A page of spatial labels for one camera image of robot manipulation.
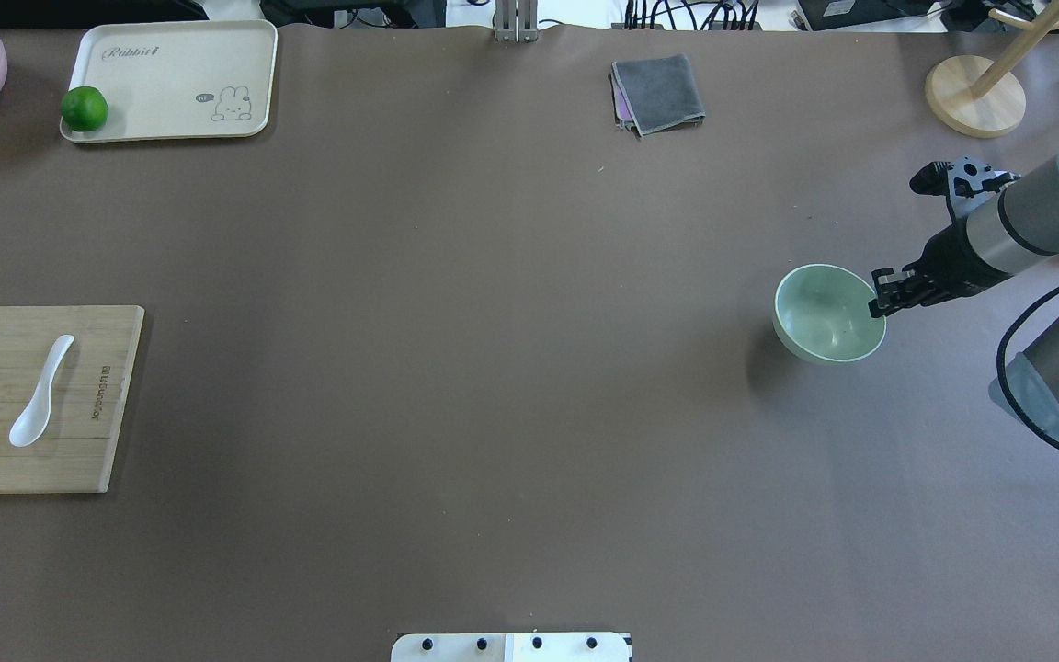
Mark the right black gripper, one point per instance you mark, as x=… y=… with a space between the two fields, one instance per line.
x=950 y=256

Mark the green bowl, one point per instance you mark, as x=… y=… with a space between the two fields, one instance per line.
x=821 y=314

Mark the white ceramic spoon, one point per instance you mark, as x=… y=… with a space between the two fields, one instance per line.
x=33 y=420

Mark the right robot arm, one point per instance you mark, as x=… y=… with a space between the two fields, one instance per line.
x=1001 y=223

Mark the wooden mug tree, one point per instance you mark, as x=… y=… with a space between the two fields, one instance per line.
x=980 y=97

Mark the grey folded cloth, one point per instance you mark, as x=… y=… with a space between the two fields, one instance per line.
x=653 y=95

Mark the cream rabbit tray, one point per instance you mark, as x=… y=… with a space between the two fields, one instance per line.
x=178 y=80

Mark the green lime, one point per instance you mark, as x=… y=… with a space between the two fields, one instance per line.
x=84 y=108

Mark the bamboo cutting board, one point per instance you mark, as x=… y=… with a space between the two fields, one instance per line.
x=75 y=451

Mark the aluminium frame post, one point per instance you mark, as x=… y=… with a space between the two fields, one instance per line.
x=516 y=21

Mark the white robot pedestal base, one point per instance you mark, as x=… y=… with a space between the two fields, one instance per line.
x=580 y=645

